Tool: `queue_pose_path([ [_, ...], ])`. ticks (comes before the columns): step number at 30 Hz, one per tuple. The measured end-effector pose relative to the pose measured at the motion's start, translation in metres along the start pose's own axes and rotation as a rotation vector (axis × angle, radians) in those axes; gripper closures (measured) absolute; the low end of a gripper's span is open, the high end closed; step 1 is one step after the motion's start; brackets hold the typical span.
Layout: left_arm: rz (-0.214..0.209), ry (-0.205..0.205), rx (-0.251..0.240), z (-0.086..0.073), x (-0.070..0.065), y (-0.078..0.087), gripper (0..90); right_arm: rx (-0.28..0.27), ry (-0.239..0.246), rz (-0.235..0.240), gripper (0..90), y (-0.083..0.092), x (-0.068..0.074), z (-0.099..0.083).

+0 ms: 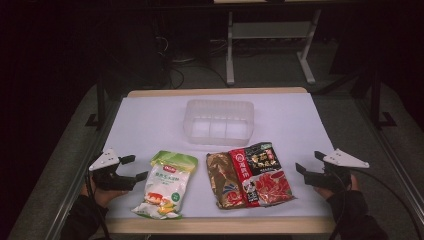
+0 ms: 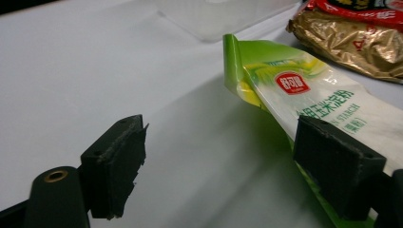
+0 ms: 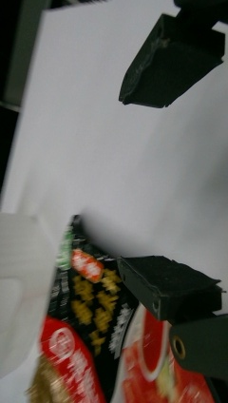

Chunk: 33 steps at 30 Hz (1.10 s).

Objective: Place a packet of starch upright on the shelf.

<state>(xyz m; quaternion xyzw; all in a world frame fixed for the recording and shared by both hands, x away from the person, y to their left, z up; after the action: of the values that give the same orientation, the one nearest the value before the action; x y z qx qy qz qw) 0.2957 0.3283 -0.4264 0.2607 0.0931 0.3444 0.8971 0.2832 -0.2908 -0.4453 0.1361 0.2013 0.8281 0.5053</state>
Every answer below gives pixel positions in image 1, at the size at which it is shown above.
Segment white table sheet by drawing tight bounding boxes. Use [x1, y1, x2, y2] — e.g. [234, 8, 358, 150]
[102, 92, 336, 220]

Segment hand-held gripper cable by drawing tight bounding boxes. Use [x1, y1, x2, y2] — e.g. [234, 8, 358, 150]
[331, 167, 424, 240]
[84, 164, 113, 240]

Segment floor cables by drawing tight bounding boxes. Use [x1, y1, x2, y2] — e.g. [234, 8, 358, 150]
[154, 34, 232, 90]

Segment right hand-held gripper cable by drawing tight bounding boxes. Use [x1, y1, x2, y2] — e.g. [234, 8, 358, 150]
[331, 167, 424, 240]

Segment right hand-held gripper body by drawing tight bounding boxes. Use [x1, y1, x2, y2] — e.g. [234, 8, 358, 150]
[303, 148, 371, 192]

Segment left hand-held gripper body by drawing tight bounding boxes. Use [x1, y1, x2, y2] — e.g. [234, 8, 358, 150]
[88, 148, 138, 192]

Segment aluminium frame rail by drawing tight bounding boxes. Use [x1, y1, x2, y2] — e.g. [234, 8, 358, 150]
[354, 98, 424, 219]
[44, 99, 119, 240]

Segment person's left hand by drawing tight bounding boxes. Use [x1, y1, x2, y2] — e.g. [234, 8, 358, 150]
[81, 181, 130, 208]

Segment white desk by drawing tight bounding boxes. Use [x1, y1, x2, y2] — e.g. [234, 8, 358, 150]
[225, 8, 323, 86]

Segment left hand-held gripper cable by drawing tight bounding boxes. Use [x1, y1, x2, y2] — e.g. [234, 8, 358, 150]
[84, 164, 113, 240]

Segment gold snack packet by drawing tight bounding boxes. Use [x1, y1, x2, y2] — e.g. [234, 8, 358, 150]
[205, 151, 249, 210]

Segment black metal stand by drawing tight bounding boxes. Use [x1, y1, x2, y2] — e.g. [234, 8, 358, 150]
[84, 70, 108, 131]
[369, 65, 398, 130]

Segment red and black snack packet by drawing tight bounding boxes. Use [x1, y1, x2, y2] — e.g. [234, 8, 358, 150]
[228, 141, 297, 208]

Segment person's right hand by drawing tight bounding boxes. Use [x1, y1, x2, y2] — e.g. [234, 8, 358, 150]
[312, 174, 360, 201]

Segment white and green snack packet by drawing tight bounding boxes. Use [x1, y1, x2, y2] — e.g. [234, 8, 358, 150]
[130, 150, 199, 221]

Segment clear plastic container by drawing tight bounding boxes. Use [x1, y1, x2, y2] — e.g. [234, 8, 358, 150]
[182, 98, 256, 147]

